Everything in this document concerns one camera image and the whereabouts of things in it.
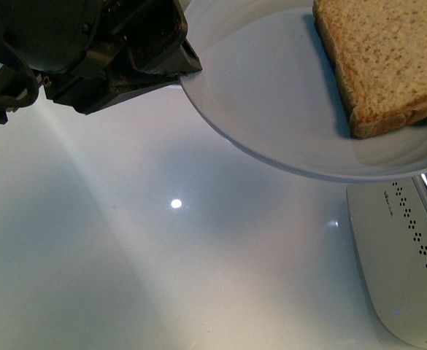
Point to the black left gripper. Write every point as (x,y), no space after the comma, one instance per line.
(90,55)

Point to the slice of brown bread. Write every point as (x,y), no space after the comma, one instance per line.
(379,49)

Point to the light blue round plate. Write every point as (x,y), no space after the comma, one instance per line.
(268,87)

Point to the white toaster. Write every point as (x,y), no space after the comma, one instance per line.
(389,223)

